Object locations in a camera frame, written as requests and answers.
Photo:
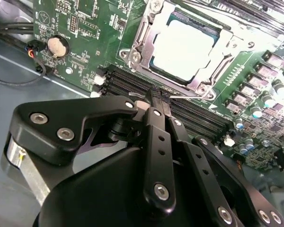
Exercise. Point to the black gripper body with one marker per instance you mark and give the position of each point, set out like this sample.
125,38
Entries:
97,201

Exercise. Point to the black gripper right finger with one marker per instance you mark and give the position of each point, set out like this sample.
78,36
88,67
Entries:
194,151

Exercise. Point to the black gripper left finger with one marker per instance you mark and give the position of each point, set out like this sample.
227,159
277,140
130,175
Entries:
61,118

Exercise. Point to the metal locking lever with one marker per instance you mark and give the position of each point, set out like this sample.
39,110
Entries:
187,96

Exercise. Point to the silver CPU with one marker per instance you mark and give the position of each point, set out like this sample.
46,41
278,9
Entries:
182,47

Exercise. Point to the metal socket cover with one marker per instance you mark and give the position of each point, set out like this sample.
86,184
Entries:
148,45

